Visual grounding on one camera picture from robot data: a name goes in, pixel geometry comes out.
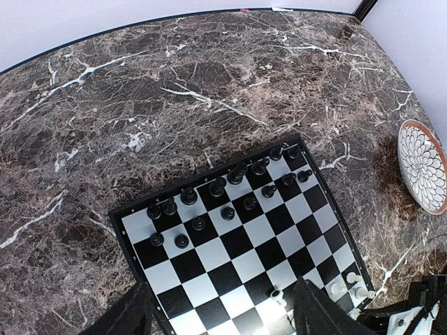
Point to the patterned ceramic plate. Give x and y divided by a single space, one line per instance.
422 165

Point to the black grey chessboard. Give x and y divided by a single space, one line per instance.
213 247

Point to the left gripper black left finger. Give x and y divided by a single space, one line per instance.
131 314

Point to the white pawn h file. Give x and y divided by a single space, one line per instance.
352 278

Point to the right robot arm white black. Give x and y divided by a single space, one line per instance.
424 312

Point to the right black frame post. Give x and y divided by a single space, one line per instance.
364 8

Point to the white lying small piece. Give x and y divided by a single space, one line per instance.
277 296

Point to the white rook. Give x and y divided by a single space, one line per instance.
363 293

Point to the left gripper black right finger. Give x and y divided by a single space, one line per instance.
315 313

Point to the white pawn g file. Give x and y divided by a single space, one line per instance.
337 288

